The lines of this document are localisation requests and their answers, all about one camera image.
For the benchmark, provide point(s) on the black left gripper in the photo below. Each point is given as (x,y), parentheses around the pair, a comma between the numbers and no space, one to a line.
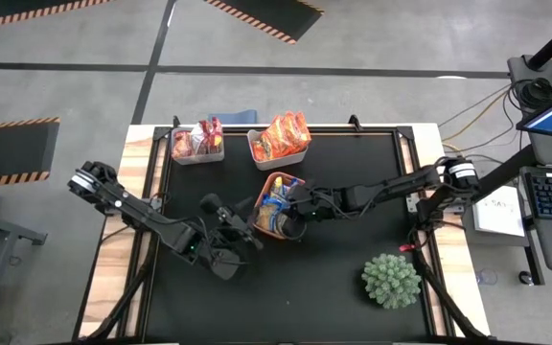
(230,230)

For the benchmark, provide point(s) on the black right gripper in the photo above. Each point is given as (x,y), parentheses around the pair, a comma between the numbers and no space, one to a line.
(324,201)

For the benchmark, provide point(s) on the orange plastic bin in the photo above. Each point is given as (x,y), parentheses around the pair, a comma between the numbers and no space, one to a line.
(258,213)

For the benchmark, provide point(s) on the blue Maruchan ramen pack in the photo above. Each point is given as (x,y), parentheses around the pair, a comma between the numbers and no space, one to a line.
(283,184)
(269,203)

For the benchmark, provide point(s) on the red Maruchan ramen pack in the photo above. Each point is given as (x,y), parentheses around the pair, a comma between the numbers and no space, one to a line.
(216,134)
(199,136)
(182,144)

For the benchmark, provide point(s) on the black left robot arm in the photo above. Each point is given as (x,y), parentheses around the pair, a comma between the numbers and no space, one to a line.
(137,215)

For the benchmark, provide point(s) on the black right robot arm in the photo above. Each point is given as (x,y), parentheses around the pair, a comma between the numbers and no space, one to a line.
(400,187)

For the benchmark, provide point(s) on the white plastic bin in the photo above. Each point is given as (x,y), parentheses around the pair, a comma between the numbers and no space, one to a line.
(281,164)

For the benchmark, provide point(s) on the grey plastic bin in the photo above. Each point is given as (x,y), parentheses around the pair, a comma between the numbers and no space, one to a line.
(197,159)

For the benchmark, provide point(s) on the black table mat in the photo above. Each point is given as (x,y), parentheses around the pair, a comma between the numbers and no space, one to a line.
(305,316)

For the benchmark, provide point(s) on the blue padded seat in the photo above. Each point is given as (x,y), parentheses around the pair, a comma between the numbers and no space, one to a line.
(233,117)

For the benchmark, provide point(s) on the small red tag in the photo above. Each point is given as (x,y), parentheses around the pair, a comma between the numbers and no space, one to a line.
(405,247)

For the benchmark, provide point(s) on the green artificial plant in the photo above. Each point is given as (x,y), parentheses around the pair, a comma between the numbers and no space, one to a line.
(391,282)

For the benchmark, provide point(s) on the black hazard-striped floor mat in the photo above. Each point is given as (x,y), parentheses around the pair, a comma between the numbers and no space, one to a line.
(7,148)
(276,14)
(7,7)

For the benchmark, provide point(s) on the clear plastic cup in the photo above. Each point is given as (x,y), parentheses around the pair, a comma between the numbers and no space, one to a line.
(486,277)

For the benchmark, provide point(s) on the grey box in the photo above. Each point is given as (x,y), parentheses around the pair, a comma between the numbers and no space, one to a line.
(496,242)

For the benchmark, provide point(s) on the white paper sheet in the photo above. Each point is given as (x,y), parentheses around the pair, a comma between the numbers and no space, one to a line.
(499,213)

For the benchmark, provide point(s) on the black desk leg bar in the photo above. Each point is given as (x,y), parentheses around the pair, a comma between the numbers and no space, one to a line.
(506,169)

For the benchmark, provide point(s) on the black caster wheel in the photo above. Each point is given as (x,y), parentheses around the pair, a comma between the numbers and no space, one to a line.
(526,278)

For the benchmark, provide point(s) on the grey stand base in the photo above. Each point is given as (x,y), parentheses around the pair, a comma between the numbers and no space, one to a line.
(518,67)

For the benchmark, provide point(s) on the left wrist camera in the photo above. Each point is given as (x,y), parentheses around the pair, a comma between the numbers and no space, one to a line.
(211,203)

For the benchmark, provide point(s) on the black metal rig frame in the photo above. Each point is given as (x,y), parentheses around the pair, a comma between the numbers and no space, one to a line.
(333,130)

